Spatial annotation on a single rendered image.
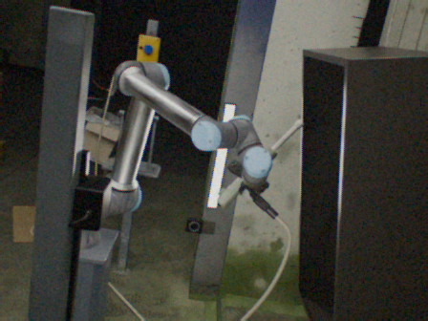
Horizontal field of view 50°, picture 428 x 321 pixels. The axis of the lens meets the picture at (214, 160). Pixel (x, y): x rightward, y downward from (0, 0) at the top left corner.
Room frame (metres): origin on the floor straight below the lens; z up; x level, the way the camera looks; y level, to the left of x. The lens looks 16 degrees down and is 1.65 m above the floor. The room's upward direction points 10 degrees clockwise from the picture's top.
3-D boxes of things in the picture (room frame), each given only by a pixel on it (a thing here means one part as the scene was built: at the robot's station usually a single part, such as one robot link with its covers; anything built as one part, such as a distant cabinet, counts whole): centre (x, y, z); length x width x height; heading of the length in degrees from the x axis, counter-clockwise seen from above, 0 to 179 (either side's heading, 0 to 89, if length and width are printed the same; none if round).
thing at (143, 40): (2.71, 0.49, 1.42); 0.12 x 0.06 x 0.26; 93
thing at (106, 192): (0.68, 0.20, 1.35); 0.09 x 0.07 x 0.07; 93
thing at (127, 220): (2.77, 0.49, 0.82); 0.06 x 0.06 x 1.64; 3
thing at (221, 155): (2.56, -0.03, 0.96); 0.06 x 0.02 x 0.63; 93
